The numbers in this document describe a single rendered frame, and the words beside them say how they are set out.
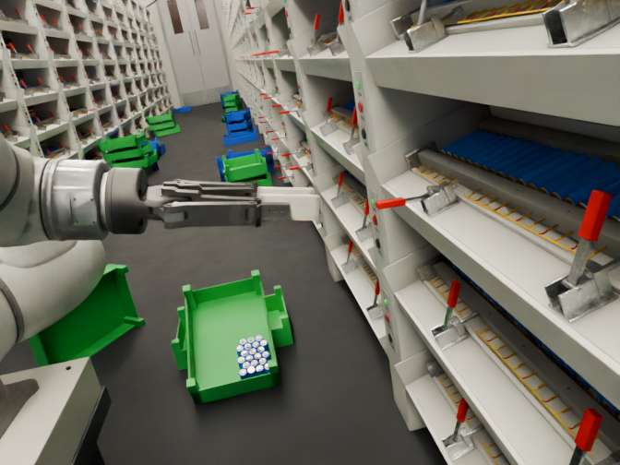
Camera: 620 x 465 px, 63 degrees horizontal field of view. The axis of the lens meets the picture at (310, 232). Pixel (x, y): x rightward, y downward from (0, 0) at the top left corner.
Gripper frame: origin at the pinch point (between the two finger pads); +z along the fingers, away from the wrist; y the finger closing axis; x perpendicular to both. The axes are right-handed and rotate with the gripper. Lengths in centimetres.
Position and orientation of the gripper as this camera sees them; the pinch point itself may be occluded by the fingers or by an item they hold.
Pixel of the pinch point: (288, 203)
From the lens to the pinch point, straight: 61.0
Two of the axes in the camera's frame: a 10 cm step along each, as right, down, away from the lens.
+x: 0.6, -9.5, -3.1
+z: 9.8, 0.0, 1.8
